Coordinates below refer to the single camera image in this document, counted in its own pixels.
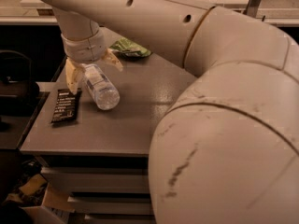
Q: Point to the black chair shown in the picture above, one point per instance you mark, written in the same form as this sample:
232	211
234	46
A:
18	90

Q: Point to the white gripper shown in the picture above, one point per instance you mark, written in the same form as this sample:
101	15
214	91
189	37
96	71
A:
84	50

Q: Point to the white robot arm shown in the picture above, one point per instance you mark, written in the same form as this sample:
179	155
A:
226	152

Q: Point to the grey drawer cabinet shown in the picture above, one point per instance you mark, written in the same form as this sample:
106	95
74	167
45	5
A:
98	163

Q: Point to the black rxbar chocolate wrapper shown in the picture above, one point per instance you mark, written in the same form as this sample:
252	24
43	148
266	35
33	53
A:
66	107

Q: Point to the green chip bag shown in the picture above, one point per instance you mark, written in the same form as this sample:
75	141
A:
129	48

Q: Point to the yellow cloth on floor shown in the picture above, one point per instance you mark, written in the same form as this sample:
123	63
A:
30	193

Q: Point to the cardboard box left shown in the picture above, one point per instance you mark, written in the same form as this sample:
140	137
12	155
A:
54	209

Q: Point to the clear plastic water bottle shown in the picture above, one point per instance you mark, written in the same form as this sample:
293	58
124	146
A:
101	89

